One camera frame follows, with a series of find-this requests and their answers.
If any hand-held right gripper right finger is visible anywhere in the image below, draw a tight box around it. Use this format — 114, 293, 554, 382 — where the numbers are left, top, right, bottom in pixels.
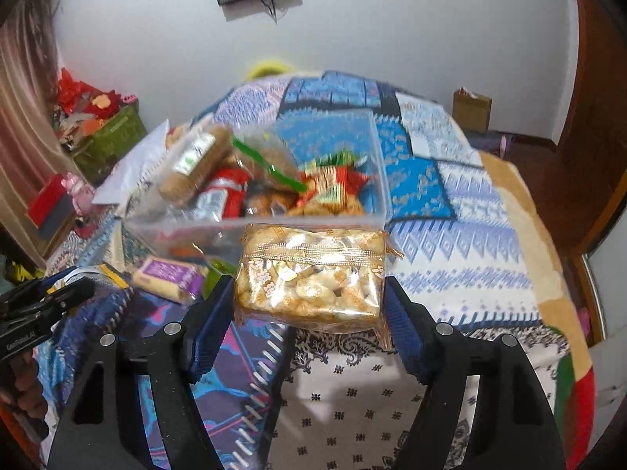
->
383, 277, 569, 470

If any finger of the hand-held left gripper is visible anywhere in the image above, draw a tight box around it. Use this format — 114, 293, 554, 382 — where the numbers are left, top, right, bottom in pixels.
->
20, 278, 97, 326
0, 267, 79, 307

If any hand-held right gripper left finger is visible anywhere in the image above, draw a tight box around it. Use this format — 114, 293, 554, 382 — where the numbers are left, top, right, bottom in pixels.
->
46, 274, 236, 470

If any small yellow snack packet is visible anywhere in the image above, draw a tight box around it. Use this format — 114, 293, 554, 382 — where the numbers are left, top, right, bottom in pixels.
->
95, 263, 133, 289

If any green snack packet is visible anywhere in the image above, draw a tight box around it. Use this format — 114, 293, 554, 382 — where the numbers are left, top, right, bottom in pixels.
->
203, 258, 238, 299

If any pale yellow wafer packet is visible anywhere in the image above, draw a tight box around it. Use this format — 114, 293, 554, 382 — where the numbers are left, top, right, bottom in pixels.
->
132, 256, 209, 302

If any clear plastic container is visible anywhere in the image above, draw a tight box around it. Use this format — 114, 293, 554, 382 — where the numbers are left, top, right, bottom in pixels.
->
122, 109, 393, 255

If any clear puffed snack packet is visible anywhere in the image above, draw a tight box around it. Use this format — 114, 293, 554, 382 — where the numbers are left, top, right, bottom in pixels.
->
232, 224, 405, 353

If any red and white snack packet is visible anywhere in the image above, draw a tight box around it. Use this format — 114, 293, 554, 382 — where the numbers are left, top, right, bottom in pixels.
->
196, 166, 248, 219

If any round orange cracker packet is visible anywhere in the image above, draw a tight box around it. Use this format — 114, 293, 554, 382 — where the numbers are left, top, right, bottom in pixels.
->
245, 190, 299, 217

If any red peanut packet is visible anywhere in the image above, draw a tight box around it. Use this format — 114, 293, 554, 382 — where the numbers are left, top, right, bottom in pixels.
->
294, 152, 373, 216

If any brown biscuit roll packet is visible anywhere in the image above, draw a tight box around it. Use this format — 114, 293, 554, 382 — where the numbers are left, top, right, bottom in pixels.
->
158, 125, 235, 206

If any clear bag with green strip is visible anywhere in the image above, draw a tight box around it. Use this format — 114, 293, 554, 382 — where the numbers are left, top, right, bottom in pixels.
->
230, 130, 309, 194

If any person's left hand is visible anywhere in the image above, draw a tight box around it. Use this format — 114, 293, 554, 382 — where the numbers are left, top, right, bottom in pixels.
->
0, 352, 50, 441

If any patchwork printed blanket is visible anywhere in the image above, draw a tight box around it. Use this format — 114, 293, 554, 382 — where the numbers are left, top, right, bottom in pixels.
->
29, 69, 596, 470

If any red box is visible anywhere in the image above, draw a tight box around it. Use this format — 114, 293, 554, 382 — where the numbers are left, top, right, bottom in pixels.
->
27, 172, 74, 243

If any pink toy figure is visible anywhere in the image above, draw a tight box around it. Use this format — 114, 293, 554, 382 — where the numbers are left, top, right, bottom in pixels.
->
63, 171, 96, 216

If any white plastic bag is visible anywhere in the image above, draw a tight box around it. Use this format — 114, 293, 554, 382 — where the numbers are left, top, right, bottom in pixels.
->
92, 118, 172, 205

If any beige striped curtain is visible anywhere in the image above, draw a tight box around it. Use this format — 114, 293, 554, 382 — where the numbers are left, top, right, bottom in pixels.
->
0, 0, 74, 255

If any pile of red decorations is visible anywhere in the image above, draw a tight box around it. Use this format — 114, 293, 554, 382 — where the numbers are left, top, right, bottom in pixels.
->
51, 66, 140, 145

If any brown cardboard box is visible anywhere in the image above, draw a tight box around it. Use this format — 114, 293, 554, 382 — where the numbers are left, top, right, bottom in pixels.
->
451, 87, 493, 133

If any yellow fuzzy hoop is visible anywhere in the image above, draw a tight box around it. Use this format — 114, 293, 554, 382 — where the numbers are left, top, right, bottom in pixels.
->
244, 59, 295, 80

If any brown wooden door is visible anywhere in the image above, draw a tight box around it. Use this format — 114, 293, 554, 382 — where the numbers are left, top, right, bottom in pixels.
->
558, 0, 627, 255

